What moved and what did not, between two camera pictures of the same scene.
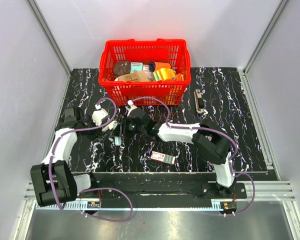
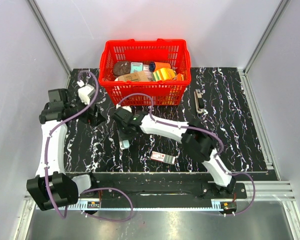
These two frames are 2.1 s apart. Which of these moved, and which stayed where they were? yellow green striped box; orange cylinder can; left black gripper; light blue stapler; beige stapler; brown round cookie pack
Moved: light blue stapler; left black gripper
Stayed: orange cylinder can; yellow green striped box; beige stapler; brown round cookie pack
